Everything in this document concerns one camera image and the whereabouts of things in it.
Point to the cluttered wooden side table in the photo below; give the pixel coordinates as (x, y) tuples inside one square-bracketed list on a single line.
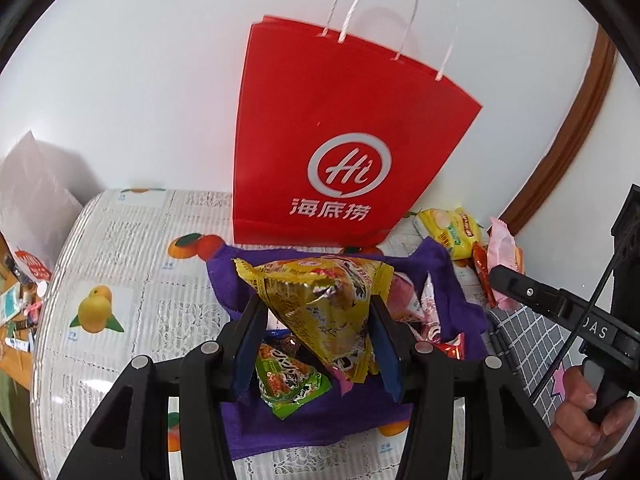
[(21, 308)]

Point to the small red white packet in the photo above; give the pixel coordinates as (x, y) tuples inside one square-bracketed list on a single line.
[(420, 327)]

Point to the yellow chips bag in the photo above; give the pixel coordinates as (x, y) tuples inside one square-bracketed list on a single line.
[(456, 230)]

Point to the right hand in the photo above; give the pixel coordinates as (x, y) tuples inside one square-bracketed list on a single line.
[(580, 440)]

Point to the brown wooden door frame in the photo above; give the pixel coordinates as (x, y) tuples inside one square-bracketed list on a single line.
[(570, 137)]

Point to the yellow triangular snack packet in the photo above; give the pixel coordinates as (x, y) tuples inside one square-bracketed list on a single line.
[(324, 301)]

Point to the green snack packet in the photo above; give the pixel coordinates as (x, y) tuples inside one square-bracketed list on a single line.
[(285, 383)]

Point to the small red snack packet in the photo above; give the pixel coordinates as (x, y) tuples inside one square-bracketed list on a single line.
[(454, 349)]

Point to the pink snack bag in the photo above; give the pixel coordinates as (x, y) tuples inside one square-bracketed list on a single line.
[(403, 302)]

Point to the pink white slim snack packet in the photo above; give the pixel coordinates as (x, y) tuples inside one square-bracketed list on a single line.
[(430, 330)]

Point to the grey checked cushion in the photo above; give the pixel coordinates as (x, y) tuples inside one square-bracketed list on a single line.
[(526, 342)]

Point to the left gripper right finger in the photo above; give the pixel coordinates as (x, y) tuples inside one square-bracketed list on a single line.
[(504, 436)]

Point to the light pink snack packet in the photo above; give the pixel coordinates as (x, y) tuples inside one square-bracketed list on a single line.
[(503, 251)]

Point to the red chips bag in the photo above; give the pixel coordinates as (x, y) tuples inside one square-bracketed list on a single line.
[(480, 263)]

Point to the red paper bag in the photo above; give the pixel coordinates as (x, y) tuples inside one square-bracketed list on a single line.
[(336, 137)]

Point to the purple towel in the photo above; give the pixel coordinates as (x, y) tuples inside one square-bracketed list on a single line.
[(350, 409)]

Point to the fruit pattern tablecloth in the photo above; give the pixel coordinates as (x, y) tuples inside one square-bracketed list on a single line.
[(117, 293)]

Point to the white Miniso paper bag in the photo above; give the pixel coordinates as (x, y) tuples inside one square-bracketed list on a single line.
[(37, 212)]

